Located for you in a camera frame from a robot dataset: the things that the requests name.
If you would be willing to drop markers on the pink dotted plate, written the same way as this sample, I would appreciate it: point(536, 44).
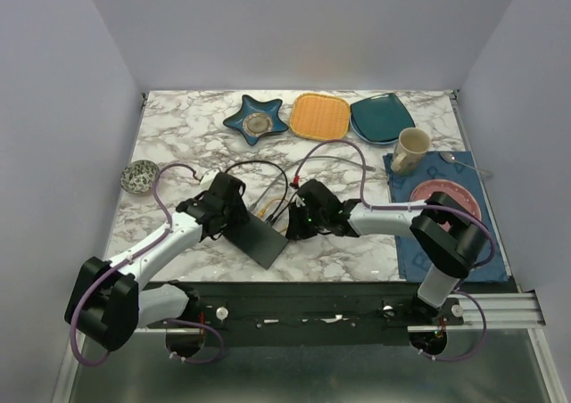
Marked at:
point(457, 192)

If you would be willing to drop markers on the beige ceramic mug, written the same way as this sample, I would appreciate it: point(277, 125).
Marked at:
point(412, 145)

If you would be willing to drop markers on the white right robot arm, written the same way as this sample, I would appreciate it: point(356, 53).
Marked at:
point(451, 238)

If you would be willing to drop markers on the black network switch box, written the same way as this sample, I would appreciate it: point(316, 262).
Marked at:
point(258, 240)

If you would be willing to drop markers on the black mounting base plate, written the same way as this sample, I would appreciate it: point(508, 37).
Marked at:
point(232, 314)

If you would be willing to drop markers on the teal square plate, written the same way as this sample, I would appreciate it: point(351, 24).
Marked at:
point(380, 119)

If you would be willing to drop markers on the small floral patterned bowl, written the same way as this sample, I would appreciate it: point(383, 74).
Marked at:
point(138, 177)

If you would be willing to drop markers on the orange woven square tray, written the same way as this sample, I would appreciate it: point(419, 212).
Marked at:
point(320, 117)

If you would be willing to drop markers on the metal spoon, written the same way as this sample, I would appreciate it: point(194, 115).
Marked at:
point(450, 158)

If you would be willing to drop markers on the aluminium rail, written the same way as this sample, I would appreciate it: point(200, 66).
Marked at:
point(502, 311)

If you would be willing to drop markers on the blue cloth placemat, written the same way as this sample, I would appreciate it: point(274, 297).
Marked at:
point(490, 267)

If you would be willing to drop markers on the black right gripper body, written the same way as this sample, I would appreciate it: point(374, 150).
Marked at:
point(305, 223)

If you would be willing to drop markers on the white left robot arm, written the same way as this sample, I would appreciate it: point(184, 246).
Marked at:
point(110, 300)

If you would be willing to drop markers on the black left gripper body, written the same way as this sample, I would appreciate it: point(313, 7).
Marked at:
point(233, 214)

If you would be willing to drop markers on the blue star-shaped dish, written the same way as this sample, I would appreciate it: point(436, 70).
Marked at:
point(256, 119)

